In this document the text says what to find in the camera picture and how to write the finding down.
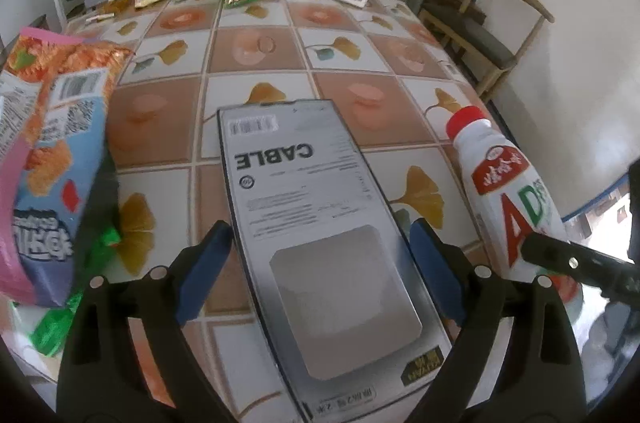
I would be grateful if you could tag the golden brown sachet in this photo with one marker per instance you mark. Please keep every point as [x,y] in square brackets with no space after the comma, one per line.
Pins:
[117,4]

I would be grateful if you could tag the green wrapper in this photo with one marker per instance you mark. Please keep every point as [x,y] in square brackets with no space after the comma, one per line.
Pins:
[50,328]

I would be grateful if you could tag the white mattress with blue edge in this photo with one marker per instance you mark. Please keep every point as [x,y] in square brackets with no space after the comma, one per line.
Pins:
[575,53]

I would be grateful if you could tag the white bottle with red cap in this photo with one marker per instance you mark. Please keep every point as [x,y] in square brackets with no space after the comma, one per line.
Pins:
[505,183]

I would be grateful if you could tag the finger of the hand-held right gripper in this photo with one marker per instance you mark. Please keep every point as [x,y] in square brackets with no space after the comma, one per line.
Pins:
[570,260]

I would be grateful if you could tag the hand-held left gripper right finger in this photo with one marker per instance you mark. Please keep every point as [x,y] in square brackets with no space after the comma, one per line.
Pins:
[437,268]

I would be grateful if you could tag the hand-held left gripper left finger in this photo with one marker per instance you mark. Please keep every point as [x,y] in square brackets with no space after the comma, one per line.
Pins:
[205,268]

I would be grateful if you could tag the small dark wooden stool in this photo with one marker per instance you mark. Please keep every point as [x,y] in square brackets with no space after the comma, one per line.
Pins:
[450,0]

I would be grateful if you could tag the wooden chair with dark seat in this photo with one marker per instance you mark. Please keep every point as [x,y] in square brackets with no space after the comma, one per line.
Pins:
[482,35]

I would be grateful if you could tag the large orange snack bag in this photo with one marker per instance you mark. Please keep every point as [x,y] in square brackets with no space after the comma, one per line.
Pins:
[50,128]

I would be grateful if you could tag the grey packaging box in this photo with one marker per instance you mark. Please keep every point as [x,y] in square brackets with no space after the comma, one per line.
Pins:
[300,183]

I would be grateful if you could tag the leaf patterned tablecloth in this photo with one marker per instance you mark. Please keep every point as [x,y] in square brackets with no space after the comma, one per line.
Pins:
[350,53]

